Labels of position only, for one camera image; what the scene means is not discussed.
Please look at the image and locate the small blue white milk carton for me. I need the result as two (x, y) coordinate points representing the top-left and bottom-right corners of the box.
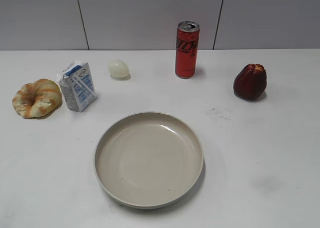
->
(57, 60), (97, 112)

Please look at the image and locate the beige round plate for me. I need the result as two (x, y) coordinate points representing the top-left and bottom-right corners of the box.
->
(94, 112), (205, 209)

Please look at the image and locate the white egg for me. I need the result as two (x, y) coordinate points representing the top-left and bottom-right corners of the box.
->
(107, 60), (130, 78)

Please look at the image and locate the red soda can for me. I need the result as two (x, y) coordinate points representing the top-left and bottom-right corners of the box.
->
(175, 21), (200, 79)

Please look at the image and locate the dark red wax apple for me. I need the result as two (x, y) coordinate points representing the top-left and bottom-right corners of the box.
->
(233, 64), (267, 101)

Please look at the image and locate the striped croissant bread ring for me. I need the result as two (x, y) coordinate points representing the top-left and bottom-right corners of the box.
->
(12, 78), (63, 119)

